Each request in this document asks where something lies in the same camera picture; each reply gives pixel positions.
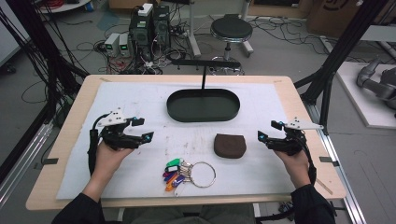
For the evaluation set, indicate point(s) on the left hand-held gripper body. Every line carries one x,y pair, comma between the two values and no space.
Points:
115,138

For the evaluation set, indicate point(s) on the white round table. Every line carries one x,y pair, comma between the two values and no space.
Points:
67,6

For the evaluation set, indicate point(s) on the black computer tower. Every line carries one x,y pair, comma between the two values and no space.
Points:
162,26
141,37

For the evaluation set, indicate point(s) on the white box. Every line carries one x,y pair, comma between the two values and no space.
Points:
145,9

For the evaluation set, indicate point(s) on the white platform board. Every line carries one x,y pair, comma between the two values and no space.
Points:
364,109

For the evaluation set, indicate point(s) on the person's left hand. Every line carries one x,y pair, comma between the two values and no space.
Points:
107,161

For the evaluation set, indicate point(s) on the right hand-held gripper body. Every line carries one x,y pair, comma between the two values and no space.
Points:
289,143

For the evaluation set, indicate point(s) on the black metal frame post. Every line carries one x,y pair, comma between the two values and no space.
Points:
341,49

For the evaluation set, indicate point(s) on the black round stool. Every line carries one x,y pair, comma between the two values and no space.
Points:
232,29

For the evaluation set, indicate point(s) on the cardboard box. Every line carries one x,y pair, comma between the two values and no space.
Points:
336,15

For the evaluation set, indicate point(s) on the white table mat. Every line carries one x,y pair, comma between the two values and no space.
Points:
140,177

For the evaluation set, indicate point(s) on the white power supply unit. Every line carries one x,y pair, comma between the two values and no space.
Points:
124,43
111,43

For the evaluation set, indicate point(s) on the person's right hand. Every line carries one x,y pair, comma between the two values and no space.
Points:
295,168

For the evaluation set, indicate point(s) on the white desk frame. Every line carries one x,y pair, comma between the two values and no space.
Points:
193,31

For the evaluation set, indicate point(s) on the aluminium rail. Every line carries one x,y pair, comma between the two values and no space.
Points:
25,155
339,174

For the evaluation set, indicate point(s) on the brown pouch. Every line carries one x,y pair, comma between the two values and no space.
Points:
229,146

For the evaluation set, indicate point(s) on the black oval tray with hanger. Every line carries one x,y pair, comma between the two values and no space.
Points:
202,107

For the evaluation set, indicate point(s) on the black tape marker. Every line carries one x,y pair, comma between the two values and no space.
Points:
328,160
49,161

